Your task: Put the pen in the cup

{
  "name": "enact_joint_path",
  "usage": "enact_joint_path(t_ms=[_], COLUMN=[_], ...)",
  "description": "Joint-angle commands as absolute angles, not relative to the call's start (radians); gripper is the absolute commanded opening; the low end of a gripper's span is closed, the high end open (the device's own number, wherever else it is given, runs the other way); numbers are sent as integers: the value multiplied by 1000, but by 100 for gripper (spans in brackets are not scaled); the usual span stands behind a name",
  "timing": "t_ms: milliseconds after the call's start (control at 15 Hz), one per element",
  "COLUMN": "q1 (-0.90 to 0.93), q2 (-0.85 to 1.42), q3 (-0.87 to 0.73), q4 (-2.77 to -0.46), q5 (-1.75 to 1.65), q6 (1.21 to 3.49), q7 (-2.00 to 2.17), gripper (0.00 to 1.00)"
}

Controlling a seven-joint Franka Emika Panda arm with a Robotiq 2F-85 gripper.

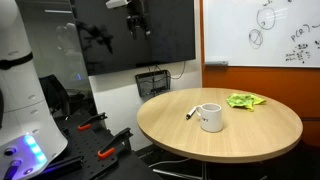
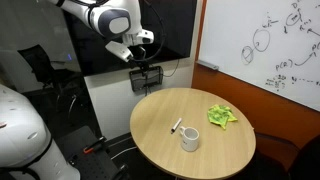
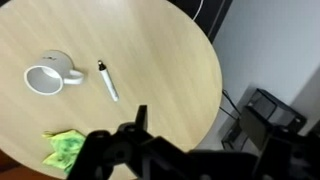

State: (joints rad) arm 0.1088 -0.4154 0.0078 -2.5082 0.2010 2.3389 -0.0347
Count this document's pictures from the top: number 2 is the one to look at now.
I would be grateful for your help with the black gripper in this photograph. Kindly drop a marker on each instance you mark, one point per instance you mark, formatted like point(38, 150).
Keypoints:
point(139, 53)

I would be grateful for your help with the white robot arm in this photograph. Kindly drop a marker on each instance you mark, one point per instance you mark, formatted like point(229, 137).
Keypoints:
point(27, 149)

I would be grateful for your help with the grey whiteboard eraser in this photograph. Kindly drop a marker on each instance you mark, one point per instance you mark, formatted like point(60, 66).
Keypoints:
point(206, 64)

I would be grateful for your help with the black office chair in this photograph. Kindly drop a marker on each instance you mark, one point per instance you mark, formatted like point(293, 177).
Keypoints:
point(64, 82)

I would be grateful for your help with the white ceramic mug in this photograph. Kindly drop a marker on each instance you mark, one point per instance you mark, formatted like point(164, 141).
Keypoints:
point(189, 138)

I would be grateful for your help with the yellow green cloth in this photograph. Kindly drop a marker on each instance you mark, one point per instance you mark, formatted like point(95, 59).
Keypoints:
point(220, 115)

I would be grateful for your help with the round wooden table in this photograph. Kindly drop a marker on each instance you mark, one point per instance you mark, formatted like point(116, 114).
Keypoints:
point(220, 153)

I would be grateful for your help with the whiteboard with drawings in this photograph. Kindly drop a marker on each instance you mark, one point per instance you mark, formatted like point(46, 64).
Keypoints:
point(272, 44)

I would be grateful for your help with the dark chair at right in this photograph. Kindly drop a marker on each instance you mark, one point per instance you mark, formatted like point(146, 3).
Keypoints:
point(279, 159)

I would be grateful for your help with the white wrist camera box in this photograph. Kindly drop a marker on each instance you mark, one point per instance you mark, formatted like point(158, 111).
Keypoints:
point(119, 50)

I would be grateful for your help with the black wall monitor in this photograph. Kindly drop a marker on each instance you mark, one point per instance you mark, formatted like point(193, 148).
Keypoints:
point(171, 21)

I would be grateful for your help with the orange handled clamp tool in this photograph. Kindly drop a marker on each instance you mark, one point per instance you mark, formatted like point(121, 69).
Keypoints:
point(94, 146)

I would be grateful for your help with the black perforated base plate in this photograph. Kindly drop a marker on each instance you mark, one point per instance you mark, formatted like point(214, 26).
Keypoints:
point(96, 165)

